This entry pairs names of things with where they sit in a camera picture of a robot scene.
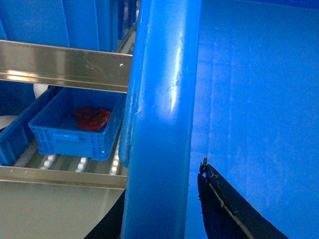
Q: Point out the blue crate lower left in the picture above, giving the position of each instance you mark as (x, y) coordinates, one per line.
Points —
(16, 137)

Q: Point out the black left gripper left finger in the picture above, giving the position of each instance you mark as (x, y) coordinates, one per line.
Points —
(109, 227)

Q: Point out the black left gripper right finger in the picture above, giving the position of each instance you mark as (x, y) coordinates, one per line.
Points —
(226, 214)

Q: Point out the blue crate on upper shelf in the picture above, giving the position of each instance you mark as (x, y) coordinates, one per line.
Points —
(83, 24)

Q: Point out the large blue plastic crate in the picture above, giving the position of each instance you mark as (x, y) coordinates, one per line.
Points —
(236, 81)

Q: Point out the metal shelf rack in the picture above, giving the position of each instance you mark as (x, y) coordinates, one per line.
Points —
(27, 70)

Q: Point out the red bags in crate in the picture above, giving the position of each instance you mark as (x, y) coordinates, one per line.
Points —
(91, 119)

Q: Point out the small blue crate lower shelf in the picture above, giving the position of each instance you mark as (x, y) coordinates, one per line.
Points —
(55, 130)

